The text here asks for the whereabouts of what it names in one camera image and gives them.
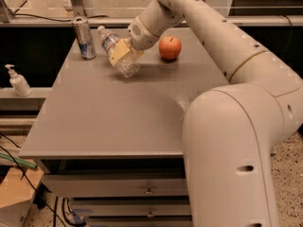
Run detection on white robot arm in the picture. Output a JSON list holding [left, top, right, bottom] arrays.
[[111, 0, 303, 227]]

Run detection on red apple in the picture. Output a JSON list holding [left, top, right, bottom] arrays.
[[158, 36, 182, 61]]

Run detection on grey drawer cabinet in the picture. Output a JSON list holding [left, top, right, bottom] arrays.
[[20, 27, 226, 227]]

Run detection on white pump dispenser bottle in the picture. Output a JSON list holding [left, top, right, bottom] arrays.
[[5, 64, 31, 97]]

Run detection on clear plastic water bottle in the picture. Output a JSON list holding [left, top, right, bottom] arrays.
[[98, 26, 143, 78]]

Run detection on cardboard box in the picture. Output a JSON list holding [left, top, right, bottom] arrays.
[[0, 167, 35, 227]]

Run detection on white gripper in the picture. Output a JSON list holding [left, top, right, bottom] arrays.
[[109, 16, 159, 67]]

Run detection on drawer knob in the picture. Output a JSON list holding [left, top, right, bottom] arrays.
[[146, 211, 155, 218], [144, 187, 154, 196]]

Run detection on top drawer knob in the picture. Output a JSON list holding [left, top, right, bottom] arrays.
[[144, 187, 154, 196]]

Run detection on metal frame rail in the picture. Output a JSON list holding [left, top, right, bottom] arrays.
[[4, 0, 303, 24]]

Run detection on green rod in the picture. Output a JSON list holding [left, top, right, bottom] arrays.
[[0, 153, 38, 169]]

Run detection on black floor cable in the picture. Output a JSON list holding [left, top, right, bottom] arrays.
[[0, 131, 69, 227]]

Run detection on silver blue redbull can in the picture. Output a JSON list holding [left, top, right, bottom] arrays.
[[72, 16, 96, 60]]

